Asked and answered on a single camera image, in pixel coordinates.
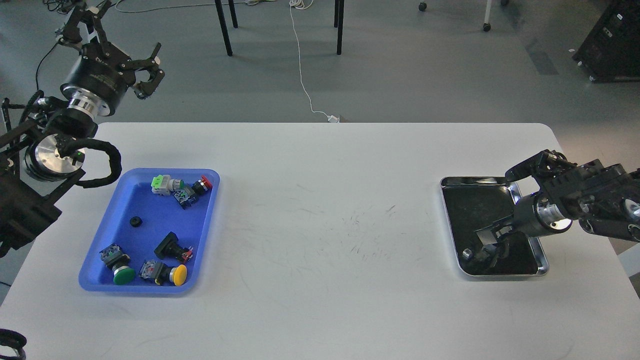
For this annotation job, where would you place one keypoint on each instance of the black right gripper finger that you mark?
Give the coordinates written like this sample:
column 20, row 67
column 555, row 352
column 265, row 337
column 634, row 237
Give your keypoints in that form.
column 497, row 231
column 491, row 253

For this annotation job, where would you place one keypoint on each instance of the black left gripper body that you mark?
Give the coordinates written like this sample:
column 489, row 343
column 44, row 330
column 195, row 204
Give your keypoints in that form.
column 98, row 81

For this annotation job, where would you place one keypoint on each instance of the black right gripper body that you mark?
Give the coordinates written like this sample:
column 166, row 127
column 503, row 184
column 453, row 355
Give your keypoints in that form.
column 526, row 220

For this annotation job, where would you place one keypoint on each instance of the small black gear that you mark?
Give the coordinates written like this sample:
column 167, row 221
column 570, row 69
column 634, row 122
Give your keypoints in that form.
column 135, row 221

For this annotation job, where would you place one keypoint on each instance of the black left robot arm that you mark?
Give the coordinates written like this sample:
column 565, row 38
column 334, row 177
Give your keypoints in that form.
column 49, row 145

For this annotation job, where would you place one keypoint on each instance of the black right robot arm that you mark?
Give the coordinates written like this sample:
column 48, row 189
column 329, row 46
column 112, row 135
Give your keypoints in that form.
column 604, row 201

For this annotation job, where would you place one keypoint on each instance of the metal tray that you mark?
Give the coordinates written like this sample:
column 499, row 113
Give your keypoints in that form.
column 472, row 203

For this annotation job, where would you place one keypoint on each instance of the green push button white base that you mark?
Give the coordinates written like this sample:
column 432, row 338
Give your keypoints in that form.
column 165, row 185

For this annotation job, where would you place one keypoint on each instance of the green mushroom push button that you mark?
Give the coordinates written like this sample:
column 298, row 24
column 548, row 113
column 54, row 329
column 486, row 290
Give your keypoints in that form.
column 118, row 262

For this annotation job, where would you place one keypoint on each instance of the black equipment case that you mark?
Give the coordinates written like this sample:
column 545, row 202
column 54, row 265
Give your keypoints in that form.
column 611, row 50

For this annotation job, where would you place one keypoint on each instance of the office chair base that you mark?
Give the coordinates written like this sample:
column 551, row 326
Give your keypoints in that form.
column 486, row 25

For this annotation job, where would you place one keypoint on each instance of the red push button switch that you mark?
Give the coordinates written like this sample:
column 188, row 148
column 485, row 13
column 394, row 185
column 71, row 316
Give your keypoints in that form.
column 186, row 195

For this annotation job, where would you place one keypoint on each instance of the black selector switch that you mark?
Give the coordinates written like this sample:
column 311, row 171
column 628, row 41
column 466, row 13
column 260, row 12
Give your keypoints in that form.
column 169, row 248

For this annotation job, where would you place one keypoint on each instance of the yellow push button switch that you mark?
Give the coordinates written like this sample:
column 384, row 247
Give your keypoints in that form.
column 161, row 273

